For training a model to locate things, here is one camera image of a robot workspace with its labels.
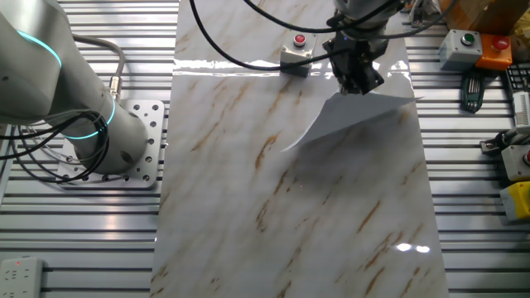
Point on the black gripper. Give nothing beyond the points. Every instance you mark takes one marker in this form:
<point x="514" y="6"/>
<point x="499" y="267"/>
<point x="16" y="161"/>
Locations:
<point x="352" y="60"/>

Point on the white paper sheet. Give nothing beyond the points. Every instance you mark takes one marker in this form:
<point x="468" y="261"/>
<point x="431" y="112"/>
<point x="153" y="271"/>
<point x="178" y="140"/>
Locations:
<point x="348" y="116"/>

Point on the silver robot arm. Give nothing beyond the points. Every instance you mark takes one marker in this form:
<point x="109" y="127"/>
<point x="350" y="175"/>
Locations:
<point x="41" y="74"/>

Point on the grey box with red button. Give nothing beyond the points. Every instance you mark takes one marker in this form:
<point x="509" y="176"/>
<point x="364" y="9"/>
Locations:
<point x="515" y="163"/>
<point x="295" y="58"/>

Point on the grey box with green button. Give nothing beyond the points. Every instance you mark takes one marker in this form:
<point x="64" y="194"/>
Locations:
<point x="455" y="54"/>

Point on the orange box with red button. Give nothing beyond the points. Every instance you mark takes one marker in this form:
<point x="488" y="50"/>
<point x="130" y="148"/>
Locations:
<point x="492" y="58"/>

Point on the wooden box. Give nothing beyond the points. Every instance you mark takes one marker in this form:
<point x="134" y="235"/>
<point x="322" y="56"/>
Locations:
<point x="488" y="14"/>

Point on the marble pattern table mat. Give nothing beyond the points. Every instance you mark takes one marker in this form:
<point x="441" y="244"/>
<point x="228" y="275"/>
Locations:
<point x="232" y="186"/>

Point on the black keyboard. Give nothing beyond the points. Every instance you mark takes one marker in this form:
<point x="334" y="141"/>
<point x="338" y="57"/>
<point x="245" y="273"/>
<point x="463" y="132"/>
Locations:
<point x="519" y="76"/>

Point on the yellowish crumpled bag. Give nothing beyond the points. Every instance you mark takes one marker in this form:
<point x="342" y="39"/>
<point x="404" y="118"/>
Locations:
<point x="522" y="39"/>

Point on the yellow button box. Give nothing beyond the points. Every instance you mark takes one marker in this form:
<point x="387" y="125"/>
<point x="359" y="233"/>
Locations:
<point x="517" y="200"/>

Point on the white power strip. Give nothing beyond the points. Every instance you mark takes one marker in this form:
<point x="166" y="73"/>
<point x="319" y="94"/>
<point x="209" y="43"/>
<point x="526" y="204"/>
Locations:
<point x="20" y="277"/>

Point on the metal clamp bracket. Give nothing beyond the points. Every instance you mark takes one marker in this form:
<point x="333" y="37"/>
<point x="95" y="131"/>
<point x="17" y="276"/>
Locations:
<point x="417" y="14"/>

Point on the silver camera on mount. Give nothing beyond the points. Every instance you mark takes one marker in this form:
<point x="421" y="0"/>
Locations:
<point x="494" y="145"/>

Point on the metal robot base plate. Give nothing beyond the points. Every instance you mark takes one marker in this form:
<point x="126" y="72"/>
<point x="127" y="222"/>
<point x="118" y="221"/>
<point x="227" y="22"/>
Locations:
<point x="151" y="136"/>

